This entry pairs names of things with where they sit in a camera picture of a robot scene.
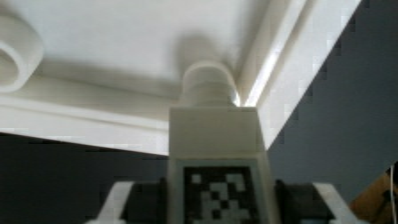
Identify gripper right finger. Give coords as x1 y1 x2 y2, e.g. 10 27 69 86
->
314 183 355 224

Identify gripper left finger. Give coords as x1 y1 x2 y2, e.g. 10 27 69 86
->
83 181 133 224

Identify white leg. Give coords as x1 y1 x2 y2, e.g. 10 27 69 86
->
167 61 280 224

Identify white square table top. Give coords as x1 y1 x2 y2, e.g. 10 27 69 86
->
0 0 362 154

